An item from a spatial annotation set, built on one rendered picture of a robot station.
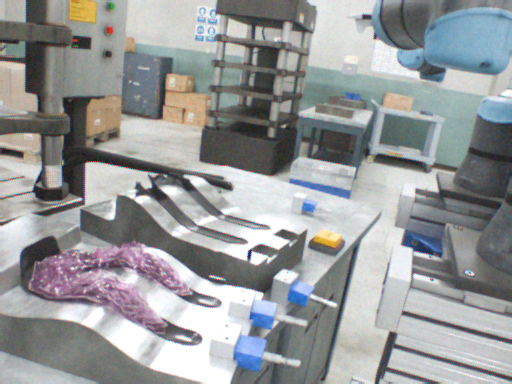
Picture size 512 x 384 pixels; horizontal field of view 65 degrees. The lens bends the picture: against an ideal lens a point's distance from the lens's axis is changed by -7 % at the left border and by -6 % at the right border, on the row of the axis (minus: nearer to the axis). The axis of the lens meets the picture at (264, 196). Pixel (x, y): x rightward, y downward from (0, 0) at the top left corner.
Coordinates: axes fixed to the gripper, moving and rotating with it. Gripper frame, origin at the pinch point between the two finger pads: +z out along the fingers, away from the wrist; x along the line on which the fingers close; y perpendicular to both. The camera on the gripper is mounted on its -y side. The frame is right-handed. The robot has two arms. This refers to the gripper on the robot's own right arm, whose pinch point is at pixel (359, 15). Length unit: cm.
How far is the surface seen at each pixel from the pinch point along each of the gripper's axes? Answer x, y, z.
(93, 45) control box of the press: -68, 12, 57
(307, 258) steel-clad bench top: -53, 59, -29
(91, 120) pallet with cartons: 69, 123, 412
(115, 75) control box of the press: -59, 23, 60
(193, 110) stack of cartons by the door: 299, 160, 526
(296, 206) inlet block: -30, 60, -4
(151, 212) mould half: -86, 43, -11
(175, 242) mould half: -85, 48, -18
